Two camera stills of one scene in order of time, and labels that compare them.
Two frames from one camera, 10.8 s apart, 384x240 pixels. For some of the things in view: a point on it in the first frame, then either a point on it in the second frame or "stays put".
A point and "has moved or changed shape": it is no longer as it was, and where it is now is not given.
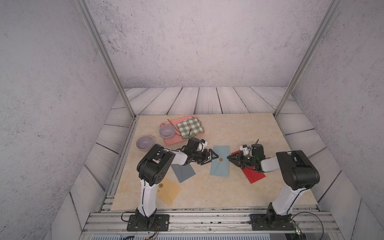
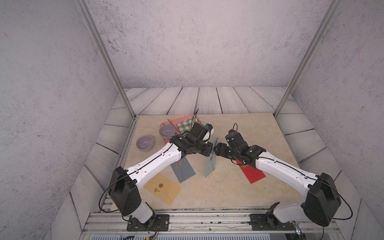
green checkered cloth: [190, 127] stays put
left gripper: [206, 159] → [209, 146]
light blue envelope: [219, 166] has moved or changed shape
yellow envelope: [168, 190] stays put
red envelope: [252, 175] stays put
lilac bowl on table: [144, 142] stays put
